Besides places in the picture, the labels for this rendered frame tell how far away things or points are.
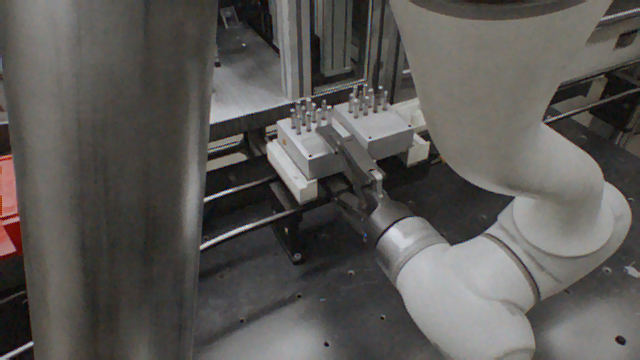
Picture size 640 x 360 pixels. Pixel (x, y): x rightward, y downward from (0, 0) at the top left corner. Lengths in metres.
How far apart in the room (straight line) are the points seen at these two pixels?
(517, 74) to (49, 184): 0.22
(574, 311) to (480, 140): 0.72
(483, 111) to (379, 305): 0.66
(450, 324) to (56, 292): 0.40
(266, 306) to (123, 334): 0.57
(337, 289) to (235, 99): 0.41
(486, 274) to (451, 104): 0.36
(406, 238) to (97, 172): 0.44
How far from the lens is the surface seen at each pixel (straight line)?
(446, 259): 0.59
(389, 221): 0.64
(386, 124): 0.84
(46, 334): 0.33
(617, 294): 1.02
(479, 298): 0.56
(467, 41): 0.19
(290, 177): 0.79
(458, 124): 0.25
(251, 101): 0.94
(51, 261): 0.29
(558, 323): 0.93
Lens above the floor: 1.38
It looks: 40 degrees down
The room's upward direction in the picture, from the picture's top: straight up
